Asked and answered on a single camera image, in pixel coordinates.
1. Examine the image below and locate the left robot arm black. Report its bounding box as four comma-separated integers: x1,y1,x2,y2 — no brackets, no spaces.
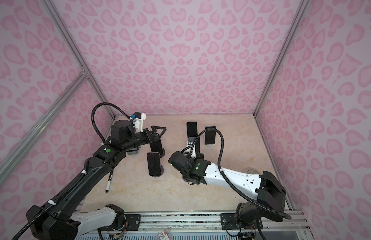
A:
14,120,166,240

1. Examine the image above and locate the black marker pen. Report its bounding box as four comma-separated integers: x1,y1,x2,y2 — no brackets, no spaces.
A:
105,170,113,193

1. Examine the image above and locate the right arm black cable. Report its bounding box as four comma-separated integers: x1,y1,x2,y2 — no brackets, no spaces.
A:
190,127,292,220

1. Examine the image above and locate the phone white stand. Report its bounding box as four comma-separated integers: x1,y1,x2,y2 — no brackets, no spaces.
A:
186,122,199,138
205,131,216,146

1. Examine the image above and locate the phone back centre white stand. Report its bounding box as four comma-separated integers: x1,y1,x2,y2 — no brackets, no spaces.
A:
186,122,199,138

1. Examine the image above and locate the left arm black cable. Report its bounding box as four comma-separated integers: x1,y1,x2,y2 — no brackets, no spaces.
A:
90,102,135,144

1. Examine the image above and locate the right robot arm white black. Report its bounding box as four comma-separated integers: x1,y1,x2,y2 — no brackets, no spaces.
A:
168,151,291,229

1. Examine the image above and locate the phone green edge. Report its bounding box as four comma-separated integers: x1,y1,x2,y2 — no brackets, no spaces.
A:
146,153,161,173

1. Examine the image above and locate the grey stand front left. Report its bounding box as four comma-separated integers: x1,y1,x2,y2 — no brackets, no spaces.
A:
149,165,164,178

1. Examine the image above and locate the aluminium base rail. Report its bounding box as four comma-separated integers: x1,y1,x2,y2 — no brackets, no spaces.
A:
50,209,314,240

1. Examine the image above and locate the phone back right white stand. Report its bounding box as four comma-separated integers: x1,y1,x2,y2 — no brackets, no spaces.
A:
205,131,216,146

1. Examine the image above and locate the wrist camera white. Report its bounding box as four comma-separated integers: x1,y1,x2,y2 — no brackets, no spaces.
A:
129,112,146,133
184,137,197,159

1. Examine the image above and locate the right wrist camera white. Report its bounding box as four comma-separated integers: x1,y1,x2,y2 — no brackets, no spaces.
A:
184,137,197,159

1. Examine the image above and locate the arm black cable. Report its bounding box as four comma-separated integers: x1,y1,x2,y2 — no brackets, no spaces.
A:
190,127,292,220
90,102,135,144

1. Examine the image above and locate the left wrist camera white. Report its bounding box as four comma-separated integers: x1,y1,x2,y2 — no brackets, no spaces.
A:
129,112,146,133

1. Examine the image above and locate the blue edged phone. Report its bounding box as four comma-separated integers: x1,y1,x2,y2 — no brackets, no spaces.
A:
196,138,200,154

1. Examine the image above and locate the clear tape roll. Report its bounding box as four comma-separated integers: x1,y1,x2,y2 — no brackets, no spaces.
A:
243,168,262,175

